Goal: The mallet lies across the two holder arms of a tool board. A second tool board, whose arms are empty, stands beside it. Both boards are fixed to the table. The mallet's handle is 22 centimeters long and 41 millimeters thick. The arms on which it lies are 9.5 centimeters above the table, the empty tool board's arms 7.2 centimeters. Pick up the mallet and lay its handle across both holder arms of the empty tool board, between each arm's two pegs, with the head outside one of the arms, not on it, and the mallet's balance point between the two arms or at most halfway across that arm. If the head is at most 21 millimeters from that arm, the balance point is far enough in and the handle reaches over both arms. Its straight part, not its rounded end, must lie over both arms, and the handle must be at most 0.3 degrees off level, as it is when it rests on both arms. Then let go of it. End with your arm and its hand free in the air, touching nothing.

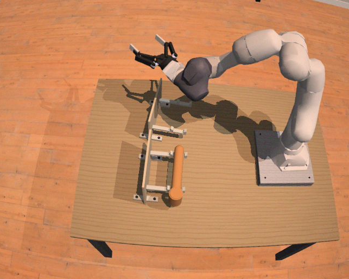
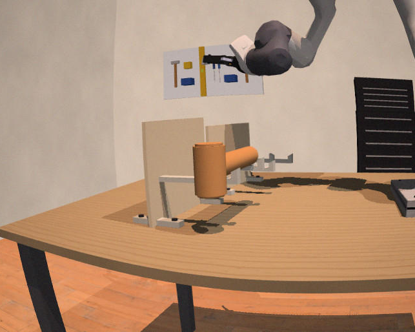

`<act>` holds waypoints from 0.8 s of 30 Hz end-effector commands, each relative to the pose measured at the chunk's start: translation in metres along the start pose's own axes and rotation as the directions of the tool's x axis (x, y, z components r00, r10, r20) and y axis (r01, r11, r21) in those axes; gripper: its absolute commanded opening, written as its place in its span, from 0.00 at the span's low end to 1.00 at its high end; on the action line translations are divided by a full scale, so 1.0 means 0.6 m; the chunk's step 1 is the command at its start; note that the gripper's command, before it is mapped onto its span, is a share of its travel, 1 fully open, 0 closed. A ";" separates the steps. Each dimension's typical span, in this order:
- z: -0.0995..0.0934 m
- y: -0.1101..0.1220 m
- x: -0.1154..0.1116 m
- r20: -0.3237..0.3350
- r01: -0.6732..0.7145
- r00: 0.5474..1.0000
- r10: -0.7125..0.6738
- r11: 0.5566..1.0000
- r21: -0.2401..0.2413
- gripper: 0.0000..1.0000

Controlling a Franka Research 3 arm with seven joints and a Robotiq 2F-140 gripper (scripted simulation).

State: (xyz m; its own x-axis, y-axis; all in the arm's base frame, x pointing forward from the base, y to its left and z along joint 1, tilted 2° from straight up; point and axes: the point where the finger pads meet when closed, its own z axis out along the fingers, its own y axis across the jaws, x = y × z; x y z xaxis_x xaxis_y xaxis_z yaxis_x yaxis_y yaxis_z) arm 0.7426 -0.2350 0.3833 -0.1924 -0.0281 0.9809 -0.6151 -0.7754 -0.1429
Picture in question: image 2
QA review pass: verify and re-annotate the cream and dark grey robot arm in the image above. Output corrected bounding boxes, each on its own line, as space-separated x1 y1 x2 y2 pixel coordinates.
229 0 415 77

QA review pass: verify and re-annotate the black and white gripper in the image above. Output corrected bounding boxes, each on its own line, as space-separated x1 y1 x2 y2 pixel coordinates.
201 54 246 74

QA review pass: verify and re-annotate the orange wooden mallet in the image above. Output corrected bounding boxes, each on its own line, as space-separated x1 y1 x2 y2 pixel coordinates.
192 142 258 199

